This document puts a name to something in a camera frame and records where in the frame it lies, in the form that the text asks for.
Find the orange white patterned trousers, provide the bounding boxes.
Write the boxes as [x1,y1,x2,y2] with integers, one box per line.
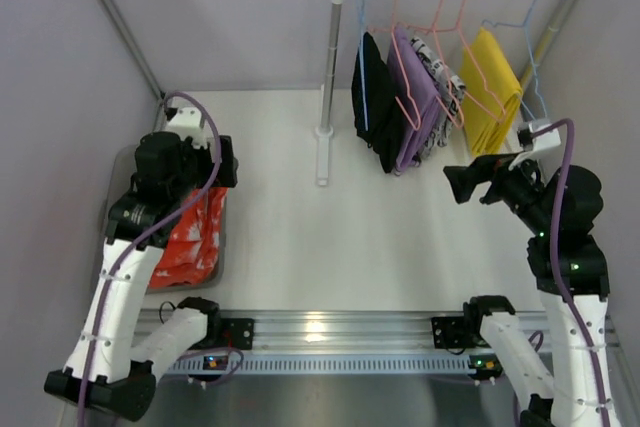
[148,186,227,291]

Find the light blue wire hanger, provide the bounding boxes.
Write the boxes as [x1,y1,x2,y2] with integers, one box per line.
[356,0,369,135]

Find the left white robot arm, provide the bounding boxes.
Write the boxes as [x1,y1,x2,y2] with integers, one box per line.
[44,131,238,422]

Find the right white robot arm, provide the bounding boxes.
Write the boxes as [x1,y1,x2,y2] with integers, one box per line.
[443,154,620,426]

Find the pink hanger with patterned trousers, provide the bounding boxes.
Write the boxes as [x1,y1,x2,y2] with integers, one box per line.
[407,0,465,128]

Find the pink hanger with yellow trousers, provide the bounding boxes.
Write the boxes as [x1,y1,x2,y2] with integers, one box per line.
[455,0,506,124]

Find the purple trousers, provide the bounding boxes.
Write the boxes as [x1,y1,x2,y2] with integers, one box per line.
[387,25,441,175]

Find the black white patterned trousers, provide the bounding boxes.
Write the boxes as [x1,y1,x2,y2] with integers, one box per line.
[410,36,466,160]

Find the yellow trousers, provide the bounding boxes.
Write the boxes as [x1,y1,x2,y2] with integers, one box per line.
[458,27,523,157]

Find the empty light blue hanger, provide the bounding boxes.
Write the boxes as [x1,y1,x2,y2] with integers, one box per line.
[481,0,548,118]

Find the translucent grey plastic bin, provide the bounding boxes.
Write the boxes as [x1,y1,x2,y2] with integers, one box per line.
[97,141,231,298]

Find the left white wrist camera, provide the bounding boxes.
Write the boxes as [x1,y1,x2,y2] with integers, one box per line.
[164,107,208,149]

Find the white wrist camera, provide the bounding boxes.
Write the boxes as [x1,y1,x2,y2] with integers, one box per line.
[509,118,561,171]
[164,107,208,149]

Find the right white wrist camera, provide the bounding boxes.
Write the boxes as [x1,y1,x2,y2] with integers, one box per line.
[509,118,561,171]

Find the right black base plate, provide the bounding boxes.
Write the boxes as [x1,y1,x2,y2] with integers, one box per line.
[431,316,489,351]

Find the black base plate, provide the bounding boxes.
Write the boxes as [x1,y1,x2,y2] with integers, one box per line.
[431,316,489,351]
[195,317,255,350]

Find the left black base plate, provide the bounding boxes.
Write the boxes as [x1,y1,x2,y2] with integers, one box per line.
[195,317,255,350]

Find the aluminium mounting rail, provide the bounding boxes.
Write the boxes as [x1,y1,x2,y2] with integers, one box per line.
[134,309,621,354]

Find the slotted grey cable duct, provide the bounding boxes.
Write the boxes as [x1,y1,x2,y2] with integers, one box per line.
[168,353,482,376]

